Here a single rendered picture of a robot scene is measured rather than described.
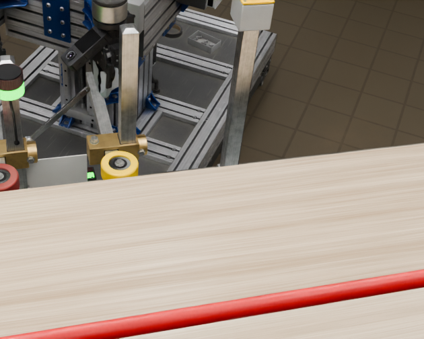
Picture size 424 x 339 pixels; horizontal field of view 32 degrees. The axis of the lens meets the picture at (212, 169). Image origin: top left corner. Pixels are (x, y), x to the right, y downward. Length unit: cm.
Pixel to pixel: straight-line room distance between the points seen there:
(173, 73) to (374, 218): 164
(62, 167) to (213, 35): 165
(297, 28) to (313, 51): 21
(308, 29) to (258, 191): 235
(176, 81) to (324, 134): 67
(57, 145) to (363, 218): 141
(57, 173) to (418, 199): 83
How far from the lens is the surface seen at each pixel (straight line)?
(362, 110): 340
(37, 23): 233
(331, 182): 165
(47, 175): 182
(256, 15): 158
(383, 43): 390
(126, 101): 166
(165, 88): 298
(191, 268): 143
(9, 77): 152
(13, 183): 158
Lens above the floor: 200
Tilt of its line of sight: 43 degrees down
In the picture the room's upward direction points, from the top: 7 degrees clockwise
